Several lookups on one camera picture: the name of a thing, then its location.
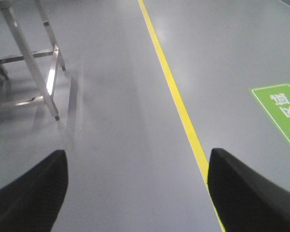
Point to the stainless steel rack frame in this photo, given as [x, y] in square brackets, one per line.
[45, 87]

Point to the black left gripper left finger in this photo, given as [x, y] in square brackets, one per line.
[32, 202]

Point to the yellow floor tape line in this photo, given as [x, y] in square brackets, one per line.
[193, 139]

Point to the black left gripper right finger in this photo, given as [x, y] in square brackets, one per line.
[245, 200]

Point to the green floor sign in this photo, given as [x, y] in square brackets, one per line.
[275, 101]

